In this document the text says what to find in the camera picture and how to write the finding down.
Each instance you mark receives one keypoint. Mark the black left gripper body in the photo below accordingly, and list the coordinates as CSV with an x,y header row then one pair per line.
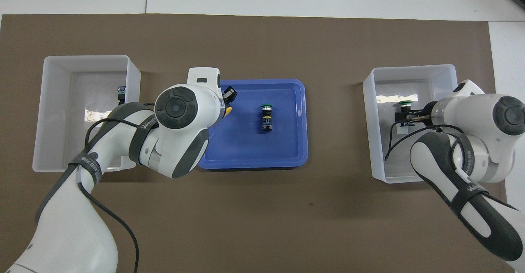
x,y
230,94

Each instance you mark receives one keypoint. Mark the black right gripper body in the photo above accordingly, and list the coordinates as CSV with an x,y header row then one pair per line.
x,y
429,113

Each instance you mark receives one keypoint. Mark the green push button switch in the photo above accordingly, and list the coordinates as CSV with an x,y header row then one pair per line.
x,y
267,119
406,108

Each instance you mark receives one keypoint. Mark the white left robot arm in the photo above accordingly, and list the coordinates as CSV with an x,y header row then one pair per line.
x,y
180,108

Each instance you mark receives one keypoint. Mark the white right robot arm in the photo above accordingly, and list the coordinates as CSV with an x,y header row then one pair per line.
x,y
471,113

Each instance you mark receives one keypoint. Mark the translucent white plastic box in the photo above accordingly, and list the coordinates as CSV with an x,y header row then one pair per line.
x,y
61,121
385,162

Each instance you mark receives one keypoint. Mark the blue plastic tray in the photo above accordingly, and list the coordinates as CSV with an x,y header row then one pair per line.
x,y
246,150

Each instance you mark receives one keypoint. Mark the brown table mat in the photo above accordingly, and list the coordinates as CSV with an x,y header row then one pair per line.
x,y
287,223

